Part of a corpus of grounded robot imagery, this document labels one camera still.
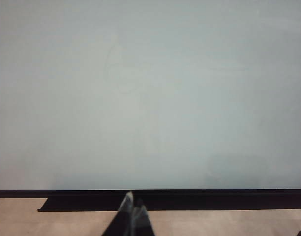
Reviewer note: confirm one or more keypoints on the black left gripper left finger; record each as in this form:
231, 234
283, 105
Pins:
121, 221

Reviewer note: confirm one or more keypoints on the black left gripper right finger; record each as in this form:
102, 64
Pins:
141, 223

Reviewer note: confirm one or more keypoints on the large white whiteboard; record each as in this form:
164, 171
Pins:
150, 93

